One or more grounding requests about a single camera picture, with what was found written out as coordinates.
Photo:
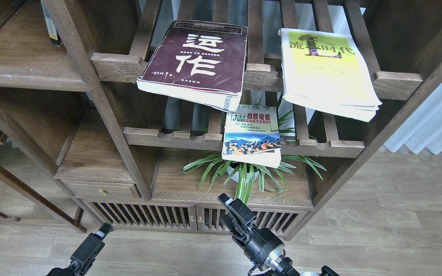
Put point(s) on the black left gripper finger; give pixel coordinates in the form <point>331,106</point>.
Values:
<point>105,229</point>

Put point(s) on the white plant pot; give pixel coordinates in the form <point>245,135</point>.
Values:
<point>233,171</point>

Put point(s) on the white curtain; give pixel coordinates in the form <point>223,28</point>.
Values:
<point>422,130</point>

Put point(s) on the small colourful cover book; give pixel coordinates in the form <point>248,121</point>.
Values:
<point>252,136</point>

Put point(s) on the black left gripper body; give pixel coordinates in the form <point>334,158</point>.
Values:
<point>83,258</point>

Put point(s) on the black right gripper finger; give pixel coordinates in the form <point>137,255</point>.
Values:
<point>237,209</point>
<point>235,229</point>

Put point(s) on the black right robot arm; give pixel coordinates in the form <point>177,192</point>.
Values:
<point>285,268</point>

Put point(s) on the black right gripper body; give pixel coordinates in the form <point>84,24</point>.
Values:
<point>262,247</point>

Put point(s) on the green spider plant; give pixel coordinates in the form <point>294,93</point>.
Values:
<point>270,179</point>

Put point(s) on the maroon book white characters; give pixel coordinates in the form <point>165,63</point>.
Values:
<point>199,61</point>

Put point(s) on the dark wooden bookshelf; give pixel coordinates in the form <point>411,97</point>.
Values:
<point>76,112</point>

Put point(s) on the upright book top left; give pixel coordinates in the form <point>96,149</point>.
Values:
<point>52,31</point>

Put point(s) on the brass drawer knob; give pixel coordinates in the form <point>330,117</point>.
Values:
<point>102,192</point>

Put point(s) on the yellow green cover book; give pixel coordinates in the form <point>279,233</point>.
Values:
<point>326,72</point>

